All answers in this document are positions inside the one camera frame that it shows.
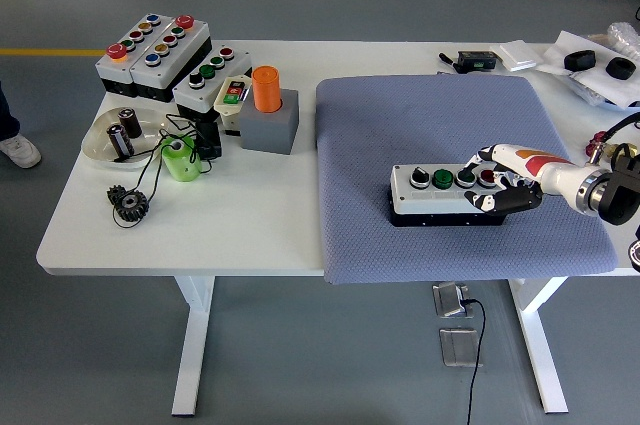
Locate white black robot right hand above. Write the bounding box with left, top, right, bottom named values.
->
left=463, top=143, right=589, bottom=216

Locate four-button control box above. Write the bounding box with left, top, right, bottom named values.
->
left=172, top=44, right=254, bottom=124
left=388, top=163, right=516, bottom=229

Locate five-button control box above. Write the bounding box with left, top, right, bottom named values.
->
left=128, top=14, right=213, bottom=104
left=94, top=12, right=166, bottom=99

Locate white flat box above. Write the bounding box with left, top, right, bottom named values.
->
left=488, top=39, right=544, bottom=72

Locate small black electronic module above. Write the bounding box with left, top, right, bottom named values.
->
left=457, top=49, right=500, bottom=73

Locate black marker pen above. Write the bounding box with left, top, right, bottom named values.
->
left=438, top=51, right=464, bottom=72

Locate open metal floor socket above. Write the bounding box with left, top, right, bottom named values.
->
left=431, top=281, right=475, bottom=319

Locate white table leg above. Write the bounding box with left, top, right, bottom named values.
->
left=171, top=274, right=217, bottom=418
left=507, top=276, right=570, bottom=415

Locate grey-blue textured mat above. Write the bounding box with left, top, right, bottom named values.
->
left=314, top=73, right=618, bottom=286

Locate closed metal floor plate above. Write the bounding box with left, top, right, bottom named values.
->
left=438, top=326, right=484, bottom=369

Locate grey block holder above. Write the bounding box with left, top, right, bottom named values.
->
left=239, top=88, right=301, bottom=155

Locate orange plastic cylinder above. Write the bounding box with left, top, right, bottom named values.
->
left=251, top=65, right=284, bottom=114

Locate black power adapter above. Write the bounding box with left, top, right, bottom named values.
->
left=193, top=119, right=224, bottom=162

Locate green plastic cylinder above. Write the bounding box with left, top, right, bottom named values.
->
left=159, top=135, right=203, bottom=183

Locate large black bevel gear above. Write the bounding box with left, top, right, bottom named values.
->
left=113, top=189, right=151, bottom=222

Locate dark cylindrical capacitor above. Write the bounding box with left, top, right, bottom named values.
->
left=117, top=107, right=144, bottom=140
left=106, top=123, right=135, bottom=158

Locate clear shallow dish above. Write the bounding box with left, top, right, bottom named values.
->
left=81, top=105, right=171, bottom=171

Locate black rubber ring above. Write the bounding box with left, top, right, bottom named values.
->
left=564, top=49, right=598, bottom=72
left=605, top=57, right=638, bottom=80

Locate black floor power cable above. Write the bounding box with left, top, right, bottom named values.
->
left=462, top=297, right=487, bottom=425

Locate cream red-green push switch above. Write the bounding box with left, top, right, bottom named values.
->
left=213, top=74, right=252, bottom=135

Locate thin black cable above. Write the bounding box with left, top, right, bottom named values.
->
left=110, top=113, right=216, bottom=230

